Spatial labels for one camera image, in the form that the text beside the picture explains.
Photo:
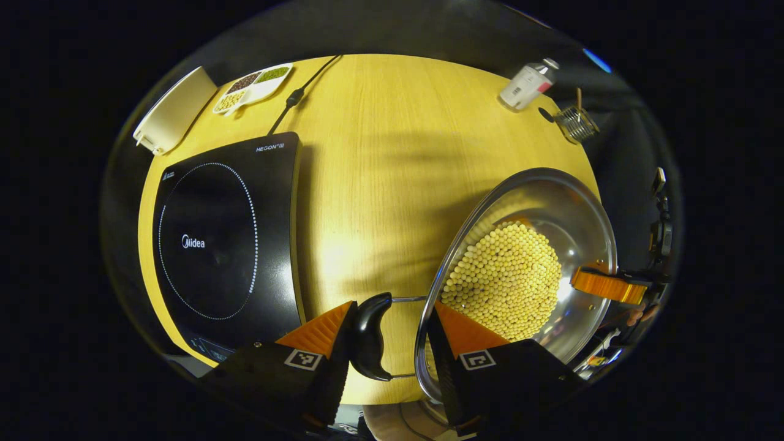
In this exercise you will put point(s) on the black induction cooktop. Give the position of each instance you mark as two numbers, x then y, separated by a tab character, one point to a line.
214	245

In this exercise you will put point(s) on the clear plastic bottle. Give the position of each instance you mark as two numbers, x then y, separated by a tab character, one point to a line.
525	86

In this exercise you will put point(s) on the white divided bean dish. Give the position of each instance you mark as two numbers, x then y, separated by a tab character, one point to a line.
251	86

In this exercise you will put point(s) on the small black round disc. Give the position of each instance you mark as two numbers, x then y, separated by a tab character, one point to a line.
546	114

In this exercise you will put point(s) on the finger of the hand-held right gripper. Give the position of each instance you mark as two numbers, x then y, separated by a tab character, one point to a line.
606	285

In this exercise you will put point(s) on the clear glass cup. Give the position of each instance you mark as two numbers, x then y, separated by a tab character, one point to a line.
577	124

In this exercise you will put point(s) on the wooden stick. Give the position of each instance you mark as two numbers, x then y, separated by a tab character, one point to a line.
579	98

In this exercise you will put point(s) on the white toaster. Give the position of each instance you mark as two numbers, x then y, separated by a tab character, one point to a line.
174	110

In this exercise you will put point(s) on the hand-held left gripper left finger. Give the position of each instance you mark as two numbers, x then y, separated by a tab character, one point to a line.
338	386

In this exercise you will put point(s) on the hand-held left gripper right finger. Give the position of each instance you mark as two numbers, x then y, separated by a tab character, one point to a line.
444	373

